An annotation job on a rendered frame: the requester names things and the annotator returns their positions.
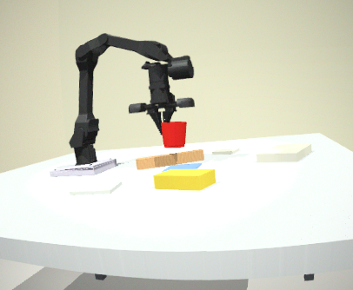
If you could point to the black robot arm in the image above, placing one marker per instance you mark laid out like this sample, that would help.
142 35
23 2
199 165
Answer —
86 125

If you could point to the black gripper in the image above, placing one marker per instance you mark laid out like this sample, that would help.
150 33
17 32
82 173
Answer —
160 93

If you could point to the yellow block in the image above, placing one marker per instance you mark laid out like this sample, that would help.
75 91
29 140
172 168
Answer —
185 179

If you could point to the tan wooden bar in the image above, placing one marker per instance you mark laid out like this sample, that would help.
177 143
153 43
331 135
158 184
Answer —
169 159

